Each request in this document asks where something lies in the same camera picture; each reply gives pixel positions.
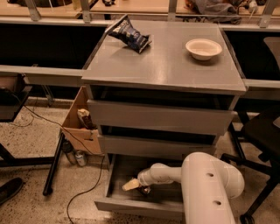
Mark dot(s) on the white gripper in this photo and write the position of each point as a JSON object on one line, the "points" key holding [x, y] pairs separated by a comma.
{"points": [[143, 178]]}

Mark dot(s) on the orange soda can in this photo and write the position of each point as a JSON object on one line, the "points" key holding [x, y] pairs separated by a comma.
{"points": [[144, 190]]}

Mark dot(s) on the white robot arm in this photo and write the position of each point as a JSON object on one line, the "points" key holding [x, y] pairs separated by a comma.
{"points": [[207, 183]]}

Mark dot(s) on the grey bottom drawer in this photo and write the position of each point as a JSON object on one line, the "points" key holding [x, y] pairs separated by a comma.
{"points": [[163, 201]]}

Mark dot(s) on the grey drawer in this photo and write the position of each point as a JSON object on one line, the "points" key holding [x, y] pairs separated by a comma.
{"points": [[149, 148], [163, 201], [153, 117]]}

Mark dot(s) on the grey middle drawer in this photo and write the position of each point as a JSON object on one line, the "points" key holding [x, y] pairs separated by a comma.
{"points": [[149, 148]]}

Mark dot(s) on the silver can on floor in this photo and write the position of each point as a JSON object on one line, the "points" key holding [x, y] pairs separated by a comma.
{"points": [[80, 158]]}

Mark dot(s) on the grey top drawer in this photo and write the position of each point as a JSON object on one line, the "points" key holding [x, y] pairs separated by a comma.
{"points": [[153, 117]]}

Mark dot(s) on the grey drawer cabinet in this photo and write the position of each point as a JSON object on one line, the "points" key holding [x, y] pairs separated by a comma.
{"points": [[164, 74]]}

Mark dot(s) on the cardboard box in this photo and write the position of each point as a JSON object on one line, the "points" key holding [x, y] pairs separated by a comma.
{"points": [[81, 139]]}

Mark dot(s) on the dark bottle on floor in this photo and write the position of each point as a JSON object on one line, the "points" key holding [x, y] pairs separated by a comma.
{"points": [[68, 149]]}

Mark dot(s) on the snack bag in box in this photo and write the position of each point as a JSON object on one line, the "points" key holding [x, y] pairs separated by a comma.
{"points": [[85, 119]]}

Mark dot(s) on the black shoe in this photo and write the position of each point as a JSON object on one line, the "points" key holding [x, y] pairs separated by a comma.
{"points": [[10, 189]]}

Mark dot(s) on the black office chair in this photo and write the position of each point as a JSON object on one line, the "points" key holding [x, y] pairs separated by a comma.
{"points": [[255, 136]]}

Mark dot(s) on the white paper bowl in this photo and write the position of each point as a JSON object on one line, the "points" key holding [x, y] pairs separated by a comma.
{"points": [[203, 49]]}

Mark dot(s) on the blue chip bag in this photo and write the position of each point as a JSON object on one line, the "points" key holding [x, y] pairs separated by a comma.
{"points": [[130, 36]]}

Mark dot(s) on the grey cloth on desk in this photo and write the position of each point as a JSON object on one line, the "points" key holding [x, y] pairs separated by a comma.
{"points": [[216, 11]]}

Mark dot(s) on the grey metal rail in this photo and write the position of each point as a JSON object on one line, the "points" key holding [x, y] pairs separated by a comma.
{"points": [[49, 76]]}

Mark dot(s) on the black table frame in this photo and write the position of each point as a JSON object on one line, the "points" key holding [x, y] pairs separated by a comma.
{"points": [[30, 145]]}

